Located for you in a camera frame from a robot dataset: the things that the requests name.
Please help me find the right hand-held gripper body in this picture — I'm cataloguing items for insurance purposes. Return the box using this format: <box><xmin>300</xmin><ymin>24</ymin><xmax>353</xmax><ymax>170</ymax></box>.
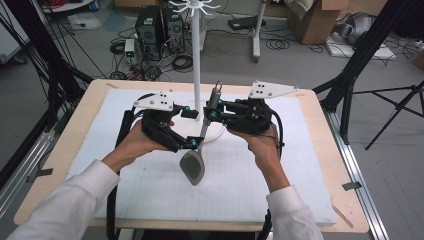
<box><xmin>226</xmin><ymin>79</ymin><xmax>300</xmax><ymax>136</ymax></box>

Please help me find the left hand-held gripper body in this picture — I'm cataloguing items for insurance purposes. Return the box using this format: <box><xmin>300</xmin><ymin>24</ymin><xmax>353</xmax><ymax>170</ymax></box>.
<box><xmin>132</xmin><ymin>90</ymin><xmax>188</xmax><ymax>154</ymax></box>

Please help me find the steel ladle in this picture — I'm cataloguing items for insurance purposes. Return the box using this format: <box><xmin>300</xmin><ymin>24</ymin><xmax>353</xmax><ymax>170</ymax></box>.
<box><xmin>178</xmin><ymin>80</ymin><xmax>224</xmax><ymax>187</ymax></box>

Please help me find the white hook stand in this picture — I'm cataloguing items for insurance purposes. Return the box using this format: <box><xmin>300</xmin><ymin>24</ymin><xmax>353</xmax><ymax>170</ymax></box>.
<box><xmin>168</xmin><ymin>0</ymin><xmax>228</xmax><ymax>145</ymax></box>

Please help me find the person's left hand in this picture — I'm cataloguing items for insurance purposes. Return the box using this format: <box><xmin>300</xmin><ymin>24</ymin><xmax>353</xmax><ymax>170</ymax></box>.
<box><xmin>113</xmin><ymin>119</ymin><xmax>176</xmax><ymax>168</ymax></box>

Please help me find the person's right hand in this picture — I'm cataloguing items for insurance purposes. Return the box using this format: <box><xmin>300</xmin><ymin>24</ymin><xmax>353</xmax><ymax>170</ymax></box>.
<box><xmin>227</xmin><ymin>127</ymin><xmax>280</xmax><ymax>168</ymax></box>

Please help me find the white grid mat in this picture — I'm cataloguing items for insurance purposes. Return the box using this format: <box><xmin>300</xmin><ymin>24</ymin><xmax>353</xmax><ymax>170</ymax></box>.
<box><xmin>64</xmin><ymin>87</ymin><xmax>338</xmax><ymax>225</ymax></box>

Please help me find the white stand leg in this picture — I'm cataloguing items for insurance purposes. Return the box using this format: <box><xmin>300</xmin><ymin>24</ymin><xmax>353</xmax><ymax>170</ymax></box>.
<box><xmin>251</xmin><ymin>0</ymin><xmax>268</xmax><ymax>64</ymax></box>

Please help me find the small silver box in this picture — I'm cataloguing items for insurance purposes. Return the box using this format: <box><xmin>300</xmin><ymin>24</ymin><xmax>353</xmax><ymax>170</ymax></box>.
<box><xmin>123</xmin><ymin>38</ymin><xmax>137</xmax><ymax>65</ymax></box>

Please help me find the slim black computer tower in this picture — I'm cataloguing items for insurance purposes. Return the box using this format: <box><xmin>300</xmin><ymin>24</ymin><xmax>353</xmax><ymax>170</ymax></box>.
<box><xmin>162</xmin><ymin>7</ymin><xmax>186</xmax><ymax>55</ymax></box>

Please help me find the flat black device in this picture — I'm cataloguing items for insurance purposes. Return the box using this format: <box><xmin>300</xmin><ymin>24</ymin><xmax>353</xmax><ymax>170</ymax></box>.
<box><xmin>227</xmin><ymin>15</ymin><xmax>267</xmax><ymax>32</ymax></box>

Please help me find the large black computer tower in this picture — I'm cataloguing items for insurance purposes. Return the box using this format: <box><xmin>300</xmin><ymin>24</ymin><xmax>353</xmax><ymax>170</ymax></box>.
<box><xmin>134</xmin><ymin>5</ymin><xmax>165</xmax><ymax>62</ymax></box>

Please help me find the cardboard box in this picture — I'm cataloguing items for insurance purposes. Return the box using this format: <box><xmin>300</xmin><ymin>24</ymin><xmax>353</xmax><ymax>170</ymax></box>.
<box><xmin>286</xmin><ymin>0</ymin><xmax>390</xmax><ymax>46</ymax></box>

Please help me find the beige cloth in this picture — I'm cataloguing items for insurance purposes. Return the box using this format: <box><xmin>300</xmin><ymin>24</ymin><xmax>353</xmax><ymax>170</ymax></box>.
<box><xmin>284</xmin><ymin>0</ymin><xmax>315</xmax><ymax>21</ymax></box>

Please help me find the white flat board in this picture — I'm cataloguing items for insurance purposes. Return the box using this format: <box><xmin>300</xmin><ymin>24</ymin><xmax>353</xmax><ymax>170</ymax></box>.
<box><xmin>325</xmin><ymin>41</ymin><xmax>398</xmax><ymax>62</ymax></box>

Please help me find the grey tape piece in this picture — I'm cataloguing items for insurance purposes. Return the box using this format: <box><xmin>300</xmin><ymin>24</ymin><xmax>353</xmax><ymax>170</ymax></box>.
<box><xmin>26</xmin><ymin>168</ymin><xmax>54</xmax><ymax>184</ymax></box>
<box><xmin>341</xmin><ymin>181</ymin><xmax>363</xmax><ymax>192</ymax></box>

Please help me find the grey bag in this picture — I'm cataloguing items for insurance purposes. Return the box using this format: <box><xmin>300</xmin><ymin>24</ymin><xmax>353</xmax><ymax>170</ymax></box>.
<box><xmin>332</xmin><ymin>12</ymin><xmax>377</xmax><ymax>46</ymax></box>

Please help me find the thin wooden stick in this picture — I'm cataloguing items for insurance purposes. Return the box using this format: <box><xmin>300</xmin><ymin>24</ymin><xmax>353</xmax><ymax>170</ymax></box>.
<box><xmin>329</xmin><ymin>203</ymin><xmax>355</xmax><ymax>230</ymax></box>

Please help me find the black tripod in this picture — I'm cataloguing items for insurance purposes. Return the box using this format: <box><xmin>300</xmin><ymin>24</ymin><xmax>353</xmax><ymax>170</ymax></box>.
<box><xmin>352</xmin><ymin>79</ymin><xmax>424</xmax><ymax>151</ymax></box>

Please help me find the white round table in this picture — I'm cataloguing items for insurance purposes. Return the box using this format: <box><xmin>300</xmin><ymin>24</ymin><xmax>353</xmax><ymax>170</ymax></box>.
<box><xmin>39</xmin><ymin>0</ymin><xmax>95</xmax><ymax>14</ymax></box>

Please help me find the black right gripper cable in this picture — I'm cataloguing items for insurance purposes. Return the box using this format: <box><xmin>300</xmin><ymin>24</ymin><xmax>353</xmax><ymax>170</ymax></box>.
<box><xmin>255</xmin><ymin>109</ymin><xmax>286</xmax><ymax>240</ymax></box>

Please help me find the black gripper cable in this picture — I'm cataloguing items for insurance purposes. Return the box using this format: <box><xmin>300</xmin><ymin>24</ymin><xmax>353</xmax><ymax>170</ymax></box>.
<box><xmin>255</xmin><ymin>109</ymin><xmax>286</xmax><ymax>240</ymax></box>
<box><xmin>105</xmin><ymin>92</ymin><xmax>158</xmax><ymax>240</ymax></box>

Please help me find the coiled black cable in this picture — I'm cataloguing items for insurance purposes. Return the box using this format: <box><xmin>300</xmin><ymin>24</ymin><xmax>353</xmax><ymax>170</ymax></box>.
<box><xmin>171</xmin><ymin>54</ymin><xmax>195</xmax><ymax>72</ymax></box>
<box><xmin>109</xmin><ymin>41</ymin><xmax>127</xmax><ymax>56</ymax></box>
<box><xmin>265</xmin><ymin>38</ymin><xmax>292</xmax><ymax>51</ymax></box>

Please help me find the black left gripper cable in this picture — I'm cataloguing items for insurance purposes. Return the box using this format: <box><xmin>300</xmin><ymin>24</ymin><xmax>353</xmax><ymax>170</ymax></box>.
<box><xmin>105</xmin><ymin>92</ymin><xmax>158</xmax><ymax>240</ymax></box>

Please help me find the aluminium rail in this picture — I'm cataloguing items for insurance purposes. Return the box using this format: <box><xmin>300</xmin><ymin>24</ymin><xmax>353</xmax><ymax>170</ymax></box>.
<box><xmin>323</xmin><ymin>109</ymin><xmax>390</xmax><ymax>240</ymax></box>
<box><xmin>0</xmin><ymin>130</ymin><xmax>57</xmax><ymax>219</ymax></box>

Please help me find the black frame post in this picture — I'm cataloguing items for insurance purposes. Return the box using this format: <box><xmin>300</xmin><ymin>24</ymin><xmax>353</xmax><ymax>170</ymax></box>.
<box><xmin>312</xmin><ymin>0</ymin><xmax>424</xmax><ymax>145</ymax></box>
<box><xmin>0</xmin><ymin>0</ymin><xmax>95</xmax><ymax>134</ymax></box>

